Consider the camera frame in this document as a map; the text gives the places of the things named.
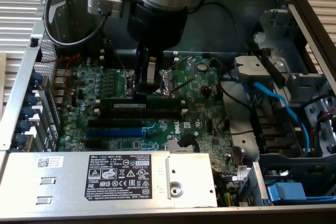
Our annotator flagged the blue disk wire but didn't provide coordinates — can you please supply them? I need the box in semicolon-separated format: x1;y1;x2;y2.
241;76;310;155

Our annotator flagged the thin locking lever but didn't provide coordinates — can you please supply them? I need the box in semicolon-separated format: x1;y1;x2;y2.
170;75;199;96
108;40;127;72

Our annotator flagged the silver socket cover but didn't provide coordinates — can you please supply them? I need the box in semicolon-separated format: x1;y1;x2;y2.
167;56;198;90

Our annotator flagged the black finned drive carrier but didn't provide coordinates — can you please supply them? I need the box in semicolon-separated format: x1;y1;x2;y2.
248;104;299;154

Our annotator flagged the yellow black power wire bundle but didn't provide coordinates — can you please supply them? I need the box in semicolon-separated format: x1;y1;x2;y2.
214;170;238;208

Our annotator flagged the blue card retainer clip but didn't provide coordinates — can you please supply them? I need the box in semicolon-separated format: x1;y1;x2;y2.
12;132;27;148
16;119;31;133
29;73;43;88
25;92;39;106
20;105;36;120

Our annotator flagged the black plug with wire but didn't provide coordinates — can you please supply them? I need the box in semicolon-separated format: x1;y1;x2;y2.
177;133;198;149

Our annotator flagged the metal disk bay cage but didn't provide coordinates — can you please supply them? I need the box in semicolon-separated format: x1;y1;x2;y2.
251;8;336;109

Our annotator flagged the CPU socket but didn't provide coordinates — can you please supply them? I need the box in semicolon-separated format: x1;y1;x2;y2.
123;69;171;99

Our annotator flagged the thin black board wire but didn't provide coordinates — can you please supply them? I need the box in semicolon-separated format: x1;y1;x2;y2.
209;56;254;112

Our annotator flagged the thin red wire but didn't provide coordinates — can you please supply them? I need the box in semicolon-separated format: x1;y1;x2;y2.
39;52;82;96

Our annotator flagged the black camera cable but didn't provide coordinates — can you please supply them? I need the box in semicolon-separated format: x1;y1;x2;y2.
43;0;109;49

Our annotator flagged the silver power supply unit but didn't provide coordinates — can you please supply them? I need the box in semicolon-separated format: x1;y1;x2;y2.
0;151;218;208

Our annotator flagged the green motherboard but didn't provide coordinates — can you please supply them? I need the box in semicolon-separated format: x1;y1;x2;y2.
54;55;236;183

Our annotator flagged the black plastic strut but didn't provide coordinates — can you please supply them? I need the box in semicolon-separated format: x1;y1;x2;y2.
258;48;287;84

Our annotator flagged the black wire with connector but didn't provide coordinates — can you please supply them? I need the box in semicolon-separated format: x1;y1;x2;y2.
186;1;238;54

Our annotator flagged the grey metal PC case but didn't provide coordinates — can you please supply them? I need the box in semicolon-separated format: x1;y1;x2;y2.
0;0;336;224

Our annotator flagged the silver finned chipset heatsink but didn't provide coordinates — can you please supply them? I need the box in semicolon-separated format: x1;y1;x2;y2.
166;140;200;154

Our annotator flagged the long black expansion slot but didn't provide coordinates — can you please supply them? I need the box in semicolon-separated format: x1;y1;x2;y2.
87;118;144;129

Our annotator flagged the dark grey plastic bay frame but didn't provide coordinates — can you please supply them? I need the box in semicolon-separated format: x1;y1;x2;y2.
258;153;336;198

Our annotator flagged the short black expansion slot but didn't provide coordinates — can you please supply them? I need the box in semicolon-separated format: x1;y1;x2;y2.
83;138;103;149

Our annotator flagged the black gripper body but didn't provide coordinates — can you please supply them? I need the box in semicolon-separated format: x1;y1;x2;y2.
127;0;188;52

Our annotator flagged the blue plastic latch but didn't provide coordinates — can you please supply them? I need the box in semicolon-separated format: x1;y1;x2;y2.
265;182;308;206

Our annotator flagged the green RAM stick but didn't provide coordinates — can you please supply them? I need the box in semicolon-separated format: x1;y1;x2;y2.
100;95;182;111

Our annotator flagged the blue expansion slot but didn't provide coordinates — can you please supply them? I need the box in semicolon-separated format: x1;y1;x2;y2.
86;128;144;138

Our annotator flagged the silver metal drive bracket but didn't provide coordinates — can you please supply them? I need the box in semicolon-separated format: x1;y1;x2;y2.
233;55;287;83

